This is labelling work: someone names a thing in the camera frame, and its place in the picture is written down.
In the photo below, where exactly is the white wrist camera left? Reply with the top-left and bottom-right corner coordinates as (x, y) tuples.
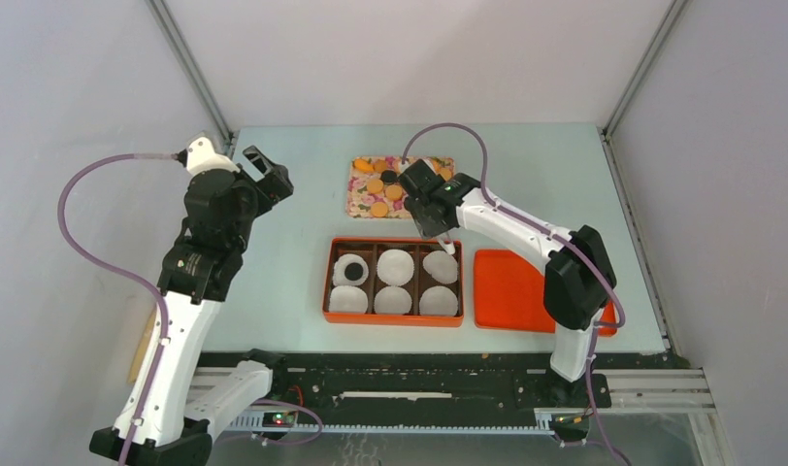
(184, 132), (240, 176)

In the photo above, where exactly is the floral serving tray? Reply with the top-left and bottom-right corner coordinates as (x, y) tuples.
(346, 156), (416, 219)

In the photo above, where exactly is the orange box lid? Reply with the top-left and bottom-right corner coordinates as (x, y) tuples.
(474, 249), (619, 337)

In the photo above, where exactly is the white paper cup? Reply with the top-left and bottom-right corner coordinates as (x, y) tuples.
(332, 253), (370, 286)
(422, 250), (459, 284)
(374, 286), (412, 316)
(327, 285), (369, 314)
(377, 250), (414, 286)
(418, 285), (459, 316)

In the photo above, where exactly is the brown round cookie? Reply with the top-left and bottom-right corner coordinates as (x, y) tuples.
(373, 159), (389, 173)

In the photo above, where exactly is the metal tongs white handle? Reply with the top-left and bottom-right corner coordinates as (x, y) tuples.
(436, 233), (456, 256)

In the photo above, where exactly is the orange fish cookie left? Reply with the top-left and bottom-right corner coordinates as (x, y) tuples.
(352, 158), (376, 173)

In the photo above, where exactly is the black sandwich cookie on tray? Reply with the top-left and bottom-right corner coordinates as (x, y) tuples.
(379, 170), (398, 185)

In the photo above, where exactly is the black sandwich cookie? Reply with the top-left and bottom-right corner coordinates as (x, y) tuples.
(379, 170), (398, 185)
(344, 262), (365, 283)

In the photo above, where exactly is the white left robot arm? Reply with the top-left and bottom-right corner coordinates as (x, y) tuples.
(89, 142), (294, 465)

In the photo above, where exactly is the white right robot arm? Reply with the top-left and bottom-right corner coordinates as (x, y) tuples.
(398, 159), (617, 406)

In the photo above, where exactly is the round yellow biscuit bottom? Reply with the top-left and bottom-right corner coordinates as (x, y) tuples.
(369, 202), (389, 218)

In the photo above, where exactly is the aluminium frame post left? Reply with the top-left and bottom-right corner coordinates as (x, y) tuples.
(145, 0), (236, 155)

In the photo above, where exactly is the aluminium frame post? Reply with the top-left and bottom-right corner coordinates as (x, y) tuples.
(602, 0), (693, 140)
(145, 0), (236, 155)

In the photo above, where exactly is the orange cookie box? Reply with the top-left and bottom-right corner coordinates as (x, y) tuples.
(322, 237), (464, 327)

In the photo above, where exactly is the aluminium frame post right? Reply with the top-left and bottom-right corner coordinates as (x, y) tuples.
(602, 0), (693, 140)

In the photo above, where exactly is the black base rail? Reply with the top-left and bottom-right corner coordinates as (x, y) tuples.
(194, 349), (717, 439)

